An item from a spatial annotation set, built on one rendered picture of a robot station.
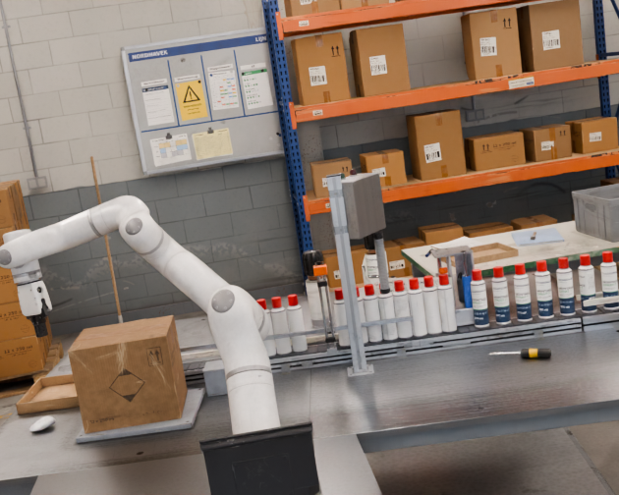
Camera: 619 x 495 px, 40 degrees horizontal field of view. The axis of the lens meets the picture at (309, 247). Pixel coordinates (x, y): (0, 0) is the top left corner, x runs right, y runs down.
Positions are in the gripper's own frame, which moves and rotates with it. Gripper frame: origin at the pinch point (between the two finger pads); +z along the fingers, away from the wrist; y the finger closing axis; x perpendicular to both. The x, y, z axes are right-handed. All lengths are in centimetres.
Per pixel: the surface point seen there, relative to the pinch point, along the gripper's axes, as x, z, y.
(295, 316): -73, 18, -40
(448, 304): -104, 26, -82
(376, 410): -49, 44, -83
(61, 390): -28, 27, 40
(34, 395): -21, 27, 46
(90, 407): -2.7, 25.9, -11.6
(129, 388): -10.6, 22.9, -21.7
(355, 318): -73, 21, -64
